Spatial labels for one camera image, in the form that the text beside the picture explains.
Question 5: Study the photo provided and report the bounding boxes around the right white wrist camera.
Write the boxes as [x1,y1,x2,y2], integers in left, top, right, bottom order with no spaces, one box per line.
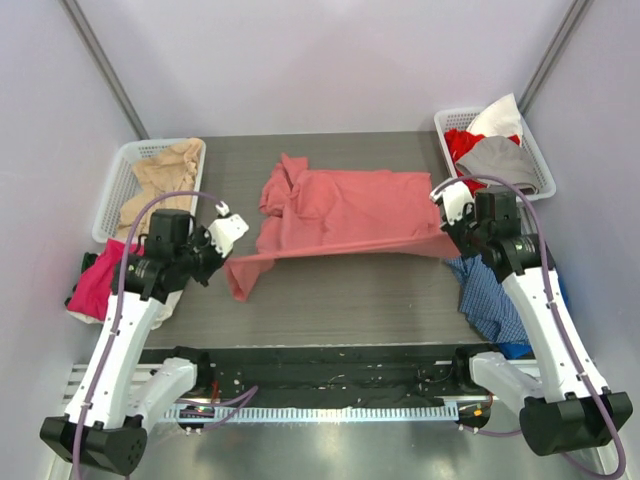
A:
[429,179,473,225]

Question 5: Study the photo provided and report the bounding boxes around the aluminium frame rail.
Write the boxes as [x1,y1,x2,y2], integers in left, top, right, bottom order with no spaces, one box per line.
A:
[62,358,609,404]

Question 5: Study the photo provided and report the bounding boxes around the left corner aluminium post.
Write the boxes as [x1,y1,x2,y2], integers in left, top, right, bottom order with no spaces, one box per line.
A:
[59,0,150,140]

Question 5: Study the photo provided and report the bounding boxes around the bright blue garment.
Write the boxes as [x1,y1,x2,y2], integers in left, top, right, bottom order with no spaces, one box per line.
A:
[497,279,569,359]

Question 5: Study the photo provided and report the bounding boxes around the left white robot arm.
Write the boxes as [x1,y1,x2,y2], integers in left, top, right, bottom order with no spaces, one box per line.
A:
[39,207,248,477]

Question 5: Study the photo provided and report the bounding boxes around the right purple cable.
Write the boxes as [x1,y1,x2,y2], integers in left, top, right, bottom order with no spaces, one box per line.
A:
[432,174,629,476]

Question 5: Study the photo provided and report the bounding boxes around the grey bucket hat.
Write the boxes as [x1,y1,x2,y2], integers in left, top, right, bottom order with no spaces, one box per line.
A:
[455,136,540,194]

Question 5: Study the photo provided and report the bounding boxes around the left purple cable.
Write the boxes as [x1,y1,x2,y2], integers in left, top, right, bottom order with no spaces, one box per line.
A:
[72,190,261,480]

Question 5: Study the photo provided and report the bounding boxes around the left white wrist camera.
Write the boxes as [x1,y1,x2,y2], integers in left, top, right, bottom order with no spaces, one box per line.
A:
[208,201,249,259]

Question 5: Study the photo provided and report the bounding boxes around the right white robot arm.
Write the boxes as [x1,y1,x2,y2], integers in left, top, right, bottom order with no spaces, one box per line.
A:
[430,183,633,456]

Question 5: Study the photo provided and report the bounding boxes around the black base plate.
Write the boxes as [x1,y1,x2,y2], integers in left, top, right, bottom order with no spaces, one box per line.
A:
[139,344,501,409]

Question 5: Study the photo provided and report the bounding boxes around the blue checkered shirt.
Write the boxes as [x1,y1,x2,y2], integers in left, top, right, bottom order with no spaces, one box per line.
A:
[445,256,530,347]

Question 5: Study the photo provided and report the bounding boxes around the cream white garment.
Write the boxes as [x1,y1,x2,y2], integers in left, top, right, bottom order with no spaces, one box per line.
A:
[66,291,183,330]

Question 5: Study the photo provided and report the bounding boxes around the white plastic basket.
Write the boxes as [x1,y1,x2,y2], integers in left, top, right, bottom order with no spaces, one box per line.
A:
[434,106,556,202]
[92,138,206,243]

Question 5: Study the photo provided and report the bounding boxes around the purple cable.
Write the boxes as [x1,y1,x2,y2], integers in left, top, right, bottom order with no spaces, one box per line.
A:
[432,174,629,476]
[72,190,261,480]

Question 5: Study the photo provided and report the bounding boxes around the right corner aluminium post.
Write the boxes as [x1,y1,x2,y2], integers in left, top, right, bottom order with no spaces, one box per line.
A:
[518,0,595,116]

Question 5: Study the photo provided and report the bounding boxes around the corner aluminium post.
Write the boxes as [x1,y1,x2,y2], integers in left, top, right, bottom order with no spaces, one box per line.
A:
[59,0,150,140]
[518,0,595,116]

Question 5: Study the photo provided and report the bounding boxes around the white slotted cable duct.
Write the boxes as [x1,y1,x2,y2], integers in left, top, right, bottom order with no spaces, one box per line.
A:
[164,405,460,424]

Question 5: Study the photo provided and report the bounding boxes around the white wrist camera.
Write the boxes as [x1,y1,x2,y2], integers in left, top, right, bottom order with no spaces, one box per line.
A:
[208,201,249,259]
[429,179,473,225]

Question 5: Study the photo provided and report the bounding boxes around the red garment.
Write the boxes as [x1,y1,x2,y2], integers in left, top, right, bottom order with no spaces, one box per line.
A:
[444,129,521,195]

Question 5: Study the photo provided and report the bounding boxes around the salmon pink t shirt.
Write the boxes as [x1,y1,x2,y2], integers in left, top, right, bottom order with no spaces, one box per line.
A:
[225,154,459,302]

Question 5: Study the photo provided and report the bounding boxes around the left white plastic basket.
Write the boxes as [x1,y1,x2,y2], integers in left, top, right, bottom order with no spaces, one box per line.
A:
[92,138,206,243]

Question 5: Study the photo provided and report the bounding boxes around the beige t shirt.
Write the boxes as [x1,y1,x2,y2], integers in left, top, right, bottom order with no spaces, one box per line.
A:
[115,138,205,240]

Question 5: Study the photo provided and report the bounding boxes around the magenta t shirt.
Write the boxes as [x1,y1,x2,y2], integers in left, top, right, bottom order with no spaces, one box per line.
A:
[75,239,124,300]

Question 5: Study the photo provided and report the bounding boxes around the right white plastic basket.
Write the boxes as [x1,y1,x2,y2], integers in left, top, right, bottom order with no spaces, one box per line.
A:
[434,106,556,202]

